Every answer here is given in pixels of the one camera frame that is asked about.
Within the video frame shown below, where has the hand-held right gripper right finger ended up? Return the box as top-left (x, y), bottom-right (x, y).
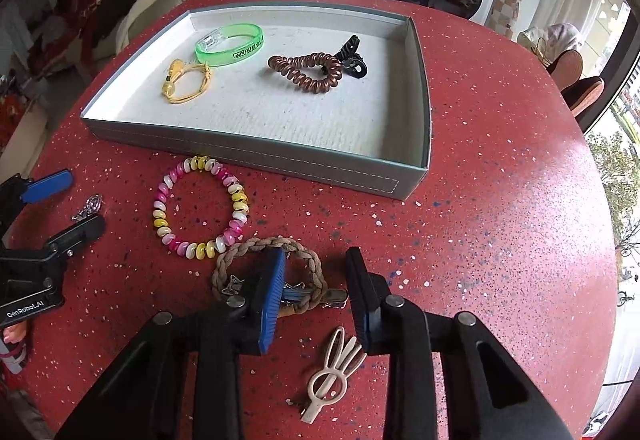
top-left (345, 247), bottom-right (576, 440)

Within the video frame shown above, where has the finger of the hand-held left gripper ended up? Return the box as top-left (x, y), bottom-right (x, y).
top-left (0, 169), bottom-right (74, 241)
top-left (44, 214), bottom-right (107, 262)

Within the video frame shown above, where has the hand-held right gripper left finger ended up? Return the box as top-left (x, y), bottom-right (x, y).
top-left (54, 247), bottom-right (287, 440)

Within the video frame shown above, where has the small silver chain charm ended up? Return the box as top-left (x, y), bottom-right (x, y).
top-left (71, 194), bottom-right (104, 222)

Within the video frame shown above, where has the silver metal hair clip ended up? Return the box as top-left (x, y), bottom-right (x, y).
top-left (222, 274), bottom-right (349, 312)

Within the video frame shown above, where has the braided beige rope bracelet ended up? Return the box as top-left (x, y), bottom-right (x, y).
top-left (211, 236), bottom-right (328, 318)

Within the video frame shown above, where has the beige rabbit hair clip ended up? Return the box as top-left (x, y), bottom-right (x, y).
top-left (300, 326), bottom-right (368, 425)

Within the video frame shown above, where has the pink yellow bead bracelet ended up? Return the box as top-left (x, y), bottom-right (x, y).
top-left (152, 155), bottom-right (249, 261)

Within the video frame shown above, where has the grey jewelry tray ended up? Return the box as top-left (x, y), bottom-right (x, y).
top-left (80, 3), bottom-right (433, 202)

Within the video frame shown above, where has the person's left hand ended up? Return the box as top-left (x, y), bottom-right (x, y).
top-left (0, 320), bottom-right (31, 375)

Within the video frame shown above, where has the black claw hair clip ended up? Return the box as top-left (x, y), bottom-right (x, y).
top-left (334, 35), bottom-right (370, 77)

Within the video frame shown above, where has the brown round-back chair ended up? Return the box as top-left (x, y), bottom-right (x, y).
top-left (547, 49), bottom-right (585, 91)
top-left (562, 76), bottom-right (606, 118)

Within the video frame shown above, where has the white cloth bag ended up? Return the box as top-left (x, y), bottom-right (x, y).
top-left (517, 23), bottom-right (583, 66)

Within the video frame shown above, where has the yellow cord bracelet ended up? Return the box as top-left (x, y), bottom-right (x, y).
top-left (161, 59), bottom-right (213, 105)

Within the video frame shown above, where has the green translucent bracelet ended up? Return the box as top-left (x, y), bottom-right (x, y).
top-left (194, 22), bottom-right (265, 68)

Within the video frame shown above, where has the brown spiral hair tie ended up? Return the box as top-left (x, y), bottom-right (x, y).
top-left (267, 51), bottom-right (343, 95)

